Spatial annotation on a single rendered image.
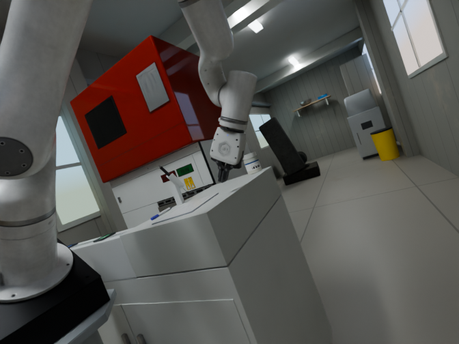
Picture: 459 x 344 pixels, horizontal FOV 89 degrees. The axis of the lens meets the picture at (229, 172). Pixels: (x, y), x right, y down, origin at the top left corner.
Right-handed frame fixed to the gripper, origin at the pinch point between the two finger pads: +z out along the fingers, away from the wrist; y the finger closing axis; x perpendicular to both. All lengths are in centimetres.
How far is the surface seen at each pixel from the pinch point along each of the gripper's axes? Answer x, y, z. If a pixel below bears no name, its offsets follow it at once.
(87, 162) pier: 71, -183, 62
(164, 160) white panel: 40, -60, 19
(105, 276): -21, -27, 42
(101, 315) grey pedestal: -35.9, -7.9, 32.0
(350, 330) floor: 56, 63, 79
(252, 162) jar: 35.0, -3.4, 2.2
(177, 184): 8.7, -24.0, 13.9
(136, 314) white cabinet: -20, -12, 50
